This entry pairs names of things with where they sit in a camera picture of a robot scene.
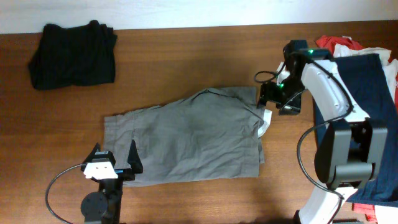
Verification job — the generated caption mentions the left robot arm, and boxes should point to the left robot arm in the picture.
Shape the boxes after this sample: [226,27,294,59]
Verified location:
[80,141,143,224]

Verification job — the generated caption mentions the black folded garment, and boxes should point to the black folded garment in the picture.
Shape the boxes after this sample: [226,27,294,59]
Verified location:
[28,20,118,90]

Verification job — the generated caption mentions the white garment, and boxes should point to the white garment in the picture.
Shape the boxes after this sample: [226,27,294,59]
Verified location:
[333,37,397,102]

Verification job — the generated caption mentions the grey shorts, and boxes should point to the grey shorts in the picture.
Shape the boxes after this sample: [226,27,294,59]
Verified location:
[104,87,272,187]

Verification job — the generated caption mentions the navy blue garment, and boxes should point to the navy blue garment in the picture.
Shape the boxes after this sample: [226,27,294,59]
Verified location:
[301,54,397,207]

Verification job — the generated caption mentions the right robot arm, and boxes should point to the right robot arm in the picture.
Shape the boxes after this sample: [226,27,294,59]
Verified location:
[257,40,387,223]

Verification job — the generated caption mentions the red garment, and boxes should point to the red garment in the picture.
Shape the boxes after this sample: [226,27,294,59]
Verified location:
[315,35,397,108]

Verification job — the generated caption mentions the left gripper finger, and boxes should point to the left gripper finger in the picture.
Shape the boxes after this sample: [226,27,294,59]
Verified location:
[127,140,143,174]
[83,142,100,164]

